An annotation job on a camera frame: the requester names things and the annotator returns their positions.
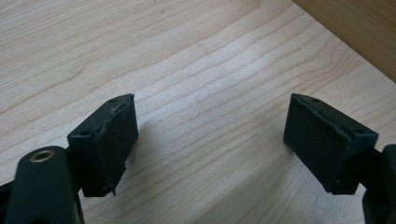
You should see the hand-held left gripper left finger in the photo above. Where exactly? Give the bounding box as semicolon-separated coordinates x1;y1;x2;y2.
66;92;139;198

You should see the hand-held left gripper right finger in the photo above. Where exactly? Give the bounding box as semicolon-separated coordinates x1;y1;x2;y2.
283;92;379;195

